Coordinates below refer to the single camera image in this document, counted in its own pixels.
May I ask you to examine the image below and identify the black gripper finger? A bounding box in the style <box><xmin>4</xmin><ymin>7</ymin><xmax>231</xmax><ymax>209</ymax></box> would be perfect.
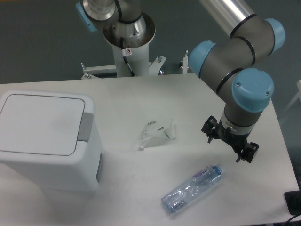
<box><xmin>235</xmin><ymin>142</ymin><xmax>259</xmax><ymax>163</ymax></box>
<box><xmin>201</xmin><ymin>115</ymin><xmax>218</xmax><ymax>143</ymax></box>

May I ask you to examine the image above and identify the white trash can body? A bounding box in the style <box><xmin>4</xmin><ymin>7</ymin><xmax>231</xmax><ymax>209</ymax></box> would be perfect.
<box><xmin>0</xmin><ymin>89</ymin><xmax>103</xmax><ymax>191</ymax></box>

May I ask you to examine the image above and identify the clear plastic water bottle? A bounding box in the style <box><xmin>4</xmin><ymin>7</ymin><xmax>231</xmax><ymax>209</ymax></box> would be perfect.
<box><xmin>161</xmin><ymin>164</ymin><xmax>225</xmax><ymax>214</ymax></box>

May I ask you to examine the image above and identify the white furniture at right edge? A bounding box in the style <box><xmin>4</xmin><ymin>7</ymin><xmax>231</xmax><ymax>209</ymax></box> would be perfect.
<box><xmin>279</xmin><ymin>80</ymin><xmax>301</xmax><ymax>125</ymax></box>

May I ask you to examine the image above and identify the black device at table edge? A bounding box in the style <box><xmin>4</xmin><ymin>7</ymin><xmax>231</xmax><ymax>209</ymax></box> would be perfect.
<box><xmin>284</xmin><ymin>191</ymin><xmax>301</xmax><ymax>215</ymax></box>

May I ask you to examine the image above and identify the crumpled clear plastic wrapper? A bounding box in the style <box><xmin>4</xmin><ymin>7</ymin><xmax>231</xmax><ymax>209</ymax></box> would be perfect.
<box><xmin>137</xmin><ymin>119</ymin><xmax>176</xmax><ymax>151</ymax></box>

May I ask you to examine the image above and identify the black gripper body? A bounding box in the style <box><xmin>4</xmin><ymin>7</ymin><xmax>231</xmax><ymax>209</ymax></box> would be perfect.
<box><xmin>218</xmin><ymin>119</ymin><xmax>254</xmax><ymax>151</ymax></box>

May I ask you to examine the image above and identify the white trash can lid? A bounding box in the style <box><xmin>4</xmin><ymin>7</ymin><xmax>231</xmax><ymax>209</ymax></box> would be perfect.
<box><xmin>0</xmin><ymin>94</ymin><xmax>85</xmax><ymax>156</ymax></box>

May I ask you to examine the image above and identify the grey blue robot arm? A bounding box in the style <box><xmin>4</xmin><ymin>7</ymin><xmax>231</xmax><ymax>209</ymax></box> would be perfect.
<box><xmin>76</xmin><ymin>0</ymin><xmax>285</xmax><ymax>162</ymax></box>

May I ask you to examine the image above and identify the grey trash can push button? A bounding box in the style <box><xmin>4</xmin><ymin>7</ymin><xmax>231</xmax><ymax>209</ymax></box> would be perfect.
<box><xmin>77</xmin><ymin>113</ymin><xmax>94</xmax><ymax>142</ymax></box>

